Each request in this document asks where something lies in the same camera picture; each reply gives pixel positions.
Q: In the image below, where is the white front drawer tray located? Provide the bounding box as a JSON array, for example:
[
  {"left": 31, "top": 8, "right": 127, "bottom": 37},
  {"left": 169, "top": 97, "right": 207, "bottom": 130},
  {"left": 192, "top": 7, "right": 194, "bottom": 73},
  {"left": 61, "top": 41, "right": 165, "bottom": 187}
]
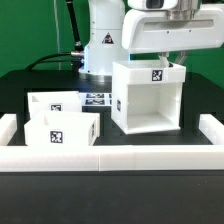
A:
[{"left": 24, "top": 111, "right": 100, "bottom": 146}]

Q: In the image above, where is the white drawer cabinet box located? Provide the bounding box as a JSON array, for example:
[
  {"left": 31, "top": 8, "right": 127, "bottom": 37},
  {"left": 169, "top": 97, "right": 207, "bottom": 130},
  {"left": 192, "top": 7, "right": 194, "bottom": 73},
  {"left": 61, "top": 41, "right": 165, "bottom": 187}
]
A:
[{"left": 111, "top": 60, "right": 186, "bottom": 134}]

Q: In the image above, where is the white drawer tray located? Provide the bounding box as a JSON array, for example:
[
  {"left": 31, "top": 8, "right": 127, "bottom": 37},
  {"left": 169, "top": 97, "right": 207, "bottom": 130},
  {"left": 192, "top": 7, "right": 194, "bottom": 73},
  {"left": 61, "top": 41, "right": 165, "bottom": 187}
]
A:
[
  {"left": 24, "top": 111, "right": 100, "bottom": 146},
  {"left": 27, "top": 91, "right": 82, "bottom": 118}
]

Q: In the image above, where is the white fence wall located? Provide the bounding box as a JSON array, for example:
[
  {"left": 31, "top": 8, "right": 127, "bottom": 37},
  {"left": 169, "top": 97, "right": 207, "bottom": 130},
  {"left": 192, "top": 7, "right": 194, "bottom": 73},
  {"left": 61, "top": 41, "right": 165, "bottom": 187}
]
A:
[{"left": 0, "top": 114, "right": 224, "bottom": 172}]

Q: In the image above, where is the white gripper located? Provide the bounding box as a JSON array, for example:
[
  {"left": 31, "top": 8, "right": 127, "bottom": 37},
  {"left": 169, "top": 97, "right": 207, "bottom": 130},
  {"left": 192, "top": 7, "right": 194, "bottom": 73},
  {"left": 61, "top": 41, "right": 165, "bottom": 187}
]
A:
[{"left": 122, "top": 0, "right": 224, "bottom": 67}]

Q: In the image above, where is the white marker sheet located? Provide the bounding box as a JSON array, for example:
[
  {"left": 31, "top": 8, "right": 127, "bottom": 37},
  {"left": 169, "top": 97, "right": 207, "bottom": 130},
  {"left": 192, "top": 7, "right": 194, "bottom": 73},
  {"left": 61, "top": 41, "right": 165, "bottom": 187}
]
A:
[{"left": 79, "top": 93, "right": 112, "bottom": 107}]

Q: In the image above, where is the grey thin cable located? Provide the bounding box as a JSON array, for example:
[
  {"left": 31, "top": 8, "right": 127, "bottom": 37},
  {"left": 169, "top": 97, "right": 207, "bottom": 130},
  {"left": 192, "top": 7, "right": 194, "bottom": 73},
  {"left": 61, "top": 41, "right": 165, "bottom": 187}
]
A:
[{"left": 53, "top": 0, "right": 62, "bottom": 71}]

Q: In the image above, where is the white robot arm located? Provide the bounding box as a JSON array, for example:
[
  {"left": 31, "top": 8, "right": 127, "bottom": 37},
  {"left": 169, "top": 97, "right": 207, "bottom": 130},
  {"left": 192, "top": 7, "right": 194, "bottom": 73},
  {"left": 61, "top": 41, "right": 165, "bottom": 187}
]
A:
[{"left": 79, "top": 0, "right": 224, "bottom": 82}]

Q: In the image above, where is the black cable bundle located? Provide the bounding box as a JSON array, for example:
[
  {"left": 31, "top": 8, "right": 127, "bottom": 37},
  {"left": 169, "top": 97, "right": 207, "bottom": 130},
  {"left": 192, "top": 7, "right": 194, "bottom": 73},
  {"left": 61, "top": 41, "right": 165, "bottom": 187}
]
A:
[{"left": 25, "top": 0, "right": 84, "bottom": 72}]

